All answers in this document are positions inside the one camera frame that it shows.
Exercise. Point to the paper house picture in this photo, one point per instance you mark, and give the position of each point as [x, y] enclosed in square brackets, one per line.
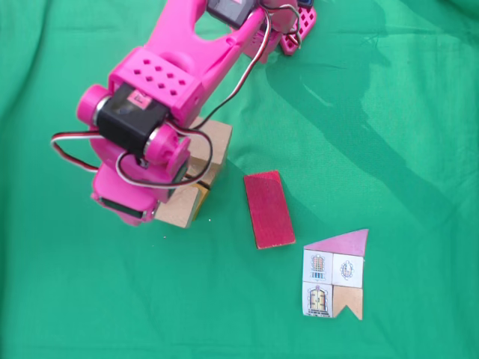
[333, 273]

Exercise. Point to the yellow notched wooden block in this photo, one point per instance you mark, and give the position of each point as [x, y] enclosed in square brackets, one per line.
[202, 200]

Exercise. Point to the green cloth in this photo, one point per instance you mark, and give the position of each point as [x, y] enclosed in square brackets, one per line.
[75, 280]

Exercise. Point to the wooden cube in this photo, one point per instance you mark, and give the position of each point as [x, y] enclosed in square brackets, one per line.
[177, 209]
[219, 138]

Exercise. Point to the red wooden roof block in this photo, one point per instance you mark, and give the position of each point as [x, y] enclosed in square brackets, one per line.
[269, 209]

